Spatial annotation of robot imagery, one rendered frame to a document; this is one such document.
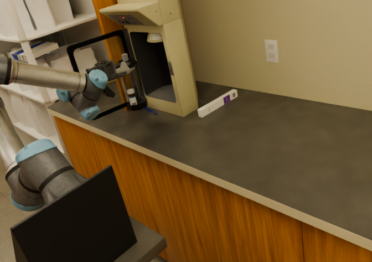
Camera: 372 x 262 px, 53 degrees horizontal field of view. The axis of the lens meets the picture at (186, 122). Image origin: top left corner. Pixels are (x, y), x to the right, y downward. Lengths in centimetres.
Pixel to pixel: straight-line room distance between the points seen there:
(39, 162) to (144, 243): 39
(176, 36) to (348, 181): 98
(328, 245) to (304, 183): 20
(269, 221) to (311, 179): 21
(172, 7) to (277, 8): 49
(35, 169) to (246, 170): 72
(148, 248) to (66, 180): 32
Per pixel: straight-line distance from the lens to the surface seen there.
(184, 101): 185
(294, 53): 185
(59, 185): 110
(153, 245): 118
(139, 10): 164
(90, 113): 155
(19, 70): 141
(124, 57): 176
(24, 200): 127
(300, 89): 191
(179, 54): 179
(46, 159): 114
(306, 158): 143
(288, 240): 138
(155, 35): 184
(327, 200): 124
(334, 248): 127
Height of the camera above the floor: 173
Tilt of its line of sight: 26 degrees down
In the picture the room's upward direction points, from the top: 12 degrees counter-clockwise
